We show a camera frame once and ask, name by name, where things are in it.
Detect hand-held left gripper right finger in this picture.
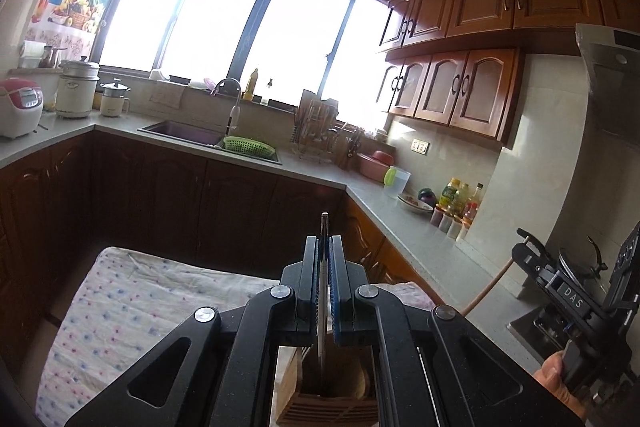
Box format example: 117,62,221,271
327,234,586,427

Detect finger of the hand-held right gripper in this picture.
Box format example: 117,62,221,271
510,243,557,294

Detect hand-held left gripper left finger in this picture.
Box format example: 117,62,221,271
65,234,321,427

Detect metal chopstick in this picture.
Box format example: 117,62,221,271
319,212,329,374

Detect wooden utensil holder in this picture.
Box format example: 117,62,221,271
276,346,382,427

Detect person's right hand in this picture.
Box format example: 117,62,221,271
532,351,587,409

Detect steel stove top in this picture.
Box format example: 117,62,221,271
507,306,568,364

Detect row of spice jars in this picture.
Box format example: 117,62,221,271
429,205,471,242

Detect plate with food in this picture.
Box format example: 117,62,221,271
397,193,435,213

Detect clear cup with green lid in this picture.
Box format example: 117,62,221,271
383,166,412,200

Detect pink basin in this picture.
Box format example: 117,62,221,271
355,150,396,182

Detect knife block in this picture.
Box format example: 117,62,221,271
339,126,367,171

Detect green plastic basket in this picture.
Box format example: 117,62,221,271
222,135,277,158

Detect dish rack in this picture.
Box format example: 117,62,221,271
289,88,347,164

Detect floral tablecloth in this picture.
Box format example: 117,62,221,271
35,247,437,427

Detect wooden base cabinets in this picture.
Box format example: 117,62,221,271
0,129,441,388

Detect steel range hood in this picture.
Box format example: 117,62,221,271
574,23,640,150

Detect chrome faucet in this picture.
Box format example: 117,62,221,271
209,77,244,131

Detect kitchen sink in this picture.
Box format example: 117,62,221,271
137,120,227,148

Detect yellow dish soap bottle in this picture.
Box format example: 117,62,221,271
242,67,261,102

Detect wooden upper cabinets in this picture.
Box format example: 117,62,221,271
377,0,623,148

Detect small white electric pot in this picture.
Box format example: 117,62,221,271
98,78,132,118

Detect kitchen window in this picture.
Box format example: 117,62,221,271
96,0,397,134

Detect large cream steamer pot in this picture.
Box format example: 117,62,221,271
54,56,101,119

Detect white red rice cooker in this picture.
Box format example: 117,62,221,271
0,78,45,139

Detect dark metal cup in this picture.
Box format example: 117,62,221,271
39,46,68,69

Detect paper towel roll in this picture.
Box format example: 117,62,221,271
20,40,47,69

